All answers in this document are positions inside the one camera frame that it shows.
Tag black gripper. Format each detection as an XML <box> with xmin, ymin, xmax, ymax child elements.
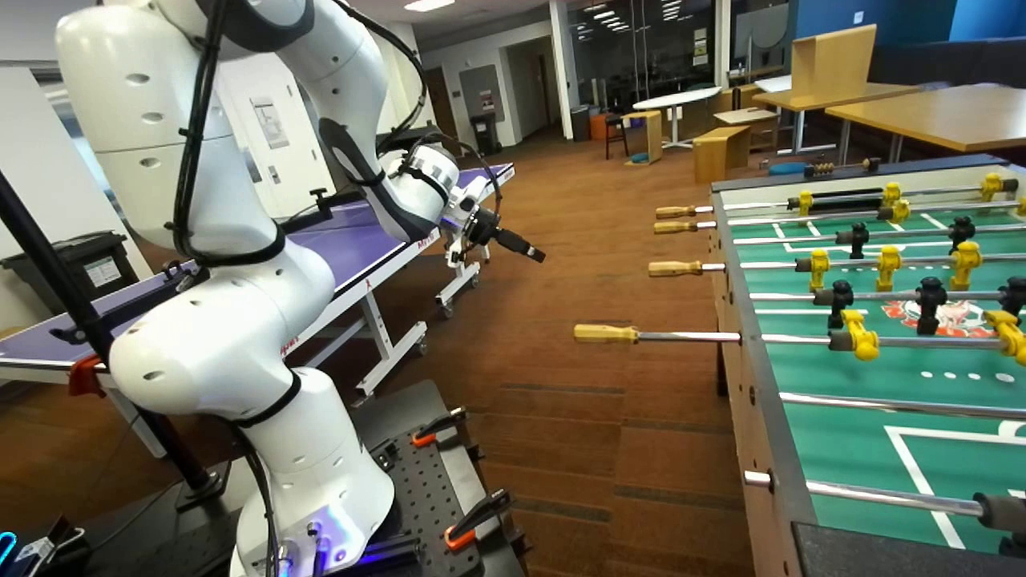
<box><xmin>468</xmin><ymin>209</ymin><xmax>546</xmax><ymax>266</ymax></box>

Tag foosball rod three yellow players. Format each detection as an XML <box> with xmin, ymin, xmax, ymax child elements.
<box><xmin>569</xmin><ymin>306</ymin><xmax>1026</xmax><ymax>366</ymax></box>

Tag foosball rod five yellow players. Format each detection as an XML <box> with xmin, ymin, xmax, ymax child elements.
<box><xmin>645</xmin><ymin>244</ymin><xmax>1026</xmax><ymax>297</ymax></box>

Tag foosball rod two yellow players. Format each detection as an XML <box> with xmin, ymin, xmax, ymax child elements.
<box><xmin>652</xmin><ymin>190</ymin><xmax>1026</xmax><ymax>236</ymax></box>

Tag foosball rod yellow goalie players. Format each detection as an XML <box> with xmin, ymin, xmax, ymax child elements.
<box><xmin>655</xmin><ymin>169</ymin><xmax>1024</xmax><ymax>224</ymax></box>

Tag foosball rod three black players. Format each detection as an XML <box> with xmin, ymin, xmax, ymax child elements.
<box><xmin>733</xmin><ymin>212</ymin><xmax>1026</xmax><ymax>263</ymax></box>

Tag foosball rod five black players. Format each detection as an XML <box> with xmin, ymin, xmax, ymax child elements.
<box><xmin>748</xmin><ymin>273</ymin><xmax>1026</xmax><ymax>339</ymax></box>

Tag foosball rod black goalie players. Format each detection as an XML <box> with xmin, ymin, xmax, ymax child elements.
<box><xmin>739</xmin><ymin>466</ymin><xmax>1026</xmax><ymax>538</ymax></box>

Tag small wooden box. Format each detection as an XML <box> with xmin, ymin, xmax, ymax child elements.
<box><xmin>621</xmin><ymin>110</ymin><xmax>668</xmax><ymax>167</ymax></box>

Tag white round table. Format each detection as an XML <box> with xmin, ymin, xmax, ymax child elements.
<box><xmin>629</xmin><ymin>88</ymin><xmax>723</xmax><ymax>154</ymax></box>

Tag wooden bench box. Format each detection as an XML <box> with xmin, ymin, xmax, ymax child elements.
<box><xmin>689</xmin><ymin>124</ymin><xmax>752</xmax><ymax>185</ymax></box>

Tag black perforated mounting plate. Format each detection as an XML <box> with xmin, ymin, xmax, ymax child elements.
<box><xmin>347</xmin><ymin>421</ymin><xmax>532</xmax><ymax>577</ymax></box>

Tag upright wooden panel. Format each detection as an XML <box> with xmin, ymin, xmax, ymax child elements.
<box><xmin>790</xmin><ymin>26</ymin><xmax>883</xmax><ymax>117</ymax></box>

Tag wooden foosball table green field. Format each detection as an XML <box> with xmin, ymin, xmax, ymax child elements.
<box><xmin>709</xmin><ymin>157</ymin><xmax>1026</xmax><ymax>577</ymax></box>

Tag black box cart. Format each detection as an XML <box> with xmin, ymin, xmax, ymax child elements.
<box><xmin>29</xmin><ymin>227</ymin><xmax>140</xmax><ymax>314</ymax></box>

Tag large wooden table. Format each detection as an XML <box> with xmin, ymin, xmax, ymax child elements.
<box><xmin>823</xmin><ymin>80</ymin><xmax>1026</xmax><ymax>165</ymax></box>

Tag red clamp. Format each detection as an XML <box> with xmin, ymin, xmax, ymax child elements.
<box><xmin>66</xmin><ymin>352</ymin><xmax>105</xmax><ymax>398</ymax></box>

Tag black tripod pole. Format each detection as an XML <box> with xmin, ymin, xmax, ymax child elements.
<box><xmin>0</xmin><ymin>169</ymin><xmax>222</xmax><ymax>510</ymax></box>

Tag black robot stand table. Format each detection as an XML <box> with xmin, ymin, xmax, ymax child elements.
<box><xmin>61</xmin><ymin>377</ymin><xmax>538</xmax><ymax>577</ymax></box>

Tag small black clip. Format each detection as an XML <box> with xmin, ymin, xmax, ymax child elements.
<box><xmin>12</xmin><ymin>516</ymin><xmax>90</xmax><ymax>577</ymax></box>

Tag black clamp orange handle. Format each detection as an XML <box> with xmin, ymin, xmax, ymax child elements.
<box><xmin>409</xmin><ymin>403</ymin><xmax>470</xmax><ymax>453</ymax></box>
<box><xmin>441</xmin><ymin>486</ymin><xmax>514</xmax><ymax>558</ymax></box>

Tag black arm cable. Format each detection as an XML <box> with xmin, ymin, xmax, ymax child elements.
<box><xmin>171</xmin><ymin>0</ymin><xmax>507</xmax><ymax>577</ymax></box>

